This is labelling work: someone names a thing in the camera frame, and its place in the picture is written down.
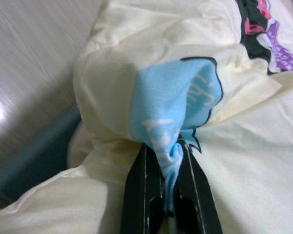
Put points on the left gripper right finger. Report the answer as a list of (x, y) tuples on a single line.
[(197, 200)]

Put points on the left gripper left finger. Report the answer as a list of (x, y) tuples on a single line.
[(136, 195)]

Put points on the cream cartoon print duvet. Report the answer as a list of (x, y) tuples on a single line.
[(112, 61)]

